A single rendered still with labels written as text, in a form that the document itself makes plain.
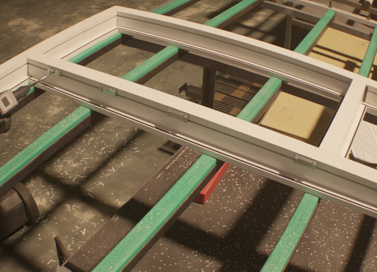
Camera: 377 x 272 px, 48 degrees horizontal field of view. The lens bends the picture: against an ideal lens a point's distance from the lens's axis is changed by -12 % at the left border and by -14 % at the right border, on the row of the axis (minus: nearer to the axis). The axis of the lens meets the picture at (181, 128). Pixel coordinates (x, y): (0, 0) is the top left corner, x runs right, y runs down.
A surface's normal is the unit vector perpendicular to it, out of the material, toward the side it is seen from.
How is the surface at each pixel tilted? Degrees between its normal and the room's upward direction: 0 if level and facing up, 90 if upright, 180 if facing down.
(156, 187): 0
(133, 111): 90
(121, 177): 0
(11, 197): 45
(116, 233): 0
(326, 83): 90
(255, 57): 90
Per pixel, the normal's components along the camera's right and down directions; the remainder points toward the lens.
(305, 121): 0.04, -0.83
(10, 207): 0.59, -0.33
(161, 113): -0.52, 0.47
